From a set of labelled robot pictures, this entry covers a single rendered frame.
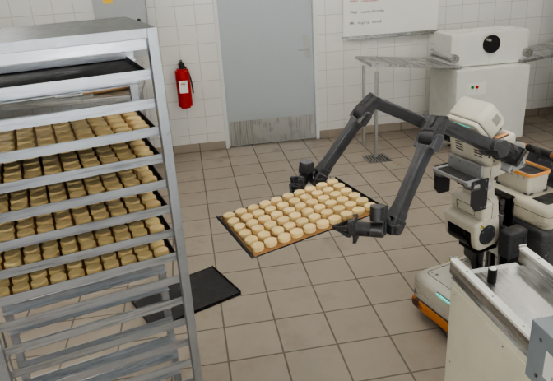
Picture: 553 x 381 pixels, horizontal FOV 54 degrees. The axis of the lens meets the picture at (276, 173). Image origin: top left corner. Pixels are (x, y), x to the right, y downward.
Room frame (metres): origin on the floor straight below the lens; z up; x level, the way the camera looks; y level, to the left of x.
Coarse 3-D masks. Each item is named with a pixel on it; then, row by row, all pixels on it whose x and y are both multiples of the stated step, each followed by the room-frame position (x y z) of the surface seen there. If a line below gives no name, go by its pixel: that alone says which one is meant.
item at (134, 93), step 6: (132, 90) 2.05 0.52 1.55; (132, 96) 2.04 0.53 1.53; (138, 96) 2.05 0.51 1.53; (162, 276) 2.05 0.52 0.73; (162, 294) 2.04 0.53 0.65; (168, 294) 2.05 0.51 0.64; (162, 300) 2.05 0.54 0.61; (168, 312) 2.05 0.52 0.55; (168, 330) 2.04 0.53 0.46; (174, 360) 2.05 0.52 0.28; (174, 378) 2.04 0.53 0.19; (180, 378) 2.05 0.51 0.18
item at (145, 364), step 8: (168, 352) 2.03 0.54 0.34; (176, 352) 2.05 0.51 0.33; (144, 360) 1.99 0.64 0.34; (152, 360) 2.00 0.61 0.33; (160, 360) 2.01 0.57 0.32; (168, 360) 2.01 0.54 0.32; (120, 368) 1.95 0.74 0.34; (128, 368) 1.96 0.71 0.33; (136, 368) 1.97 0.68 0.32; (144, 368) 1.97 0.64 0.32; (96, 376) 1.91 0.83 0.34; (104, 376) 1.92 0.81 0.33; (112, 376) 1.93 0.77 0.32; (120, 376) 1.92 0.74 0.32
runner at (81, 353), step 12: (168, 324) 1.63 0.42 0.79; (180, 324) 1.65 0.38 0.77; (132, 336) 1.58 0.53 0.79; (144, 336) 1.60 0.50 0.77; (84, 348) 1.52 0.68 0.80; (96, 348) 1.53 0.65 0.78; (108, 348) 1.55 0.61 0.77; (48, 360) 1.47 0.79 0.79; (60, 360) 1.48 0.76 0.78; (12, 372) 1.43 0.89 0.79; (24, 372) 1.44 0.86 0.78
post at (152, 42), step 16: (160, 64) 1.64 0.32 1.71; (160, 80) 1.64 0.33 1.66; (160, 96) 1.63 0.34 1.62; (160, 112) 1.63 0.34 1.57; (160, 128) 1.63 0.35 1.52; (160, 144) 1.65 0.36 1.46; (176, 192) 1.64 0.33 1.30; (176, 208) 1.64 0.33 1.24; (176, 224) 1.63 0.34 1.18; (176, 240) 1.63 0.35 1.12; (176, 256) 1.65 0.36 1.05; (192, 304) 1.64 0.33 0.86; (192, 320) 1.64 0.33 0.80; (192, 336) 1.63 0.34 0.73; (192, 352) 1.63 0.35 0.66; (192, 368) 1.65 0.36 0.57
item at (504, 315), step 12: (456, 264) 1.74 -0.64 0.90; (456, 276) 1.73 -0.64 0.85; (468, 276) 1.65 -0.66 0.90; (468, 288) 1.65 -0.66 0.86; (480, 288) 1.58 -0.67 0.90; (480, 300) 1.57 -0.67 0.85; (492, 300) 1.51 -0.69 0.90; (492, 312) 1.50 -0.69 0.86; (504, 312) 1.44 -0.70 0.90; (504, 324) 1.43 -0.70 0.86; (516, 324) 1.38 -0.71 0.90; (516, 336) 1.37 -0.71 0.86; (528, 336) 1.32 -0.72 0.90
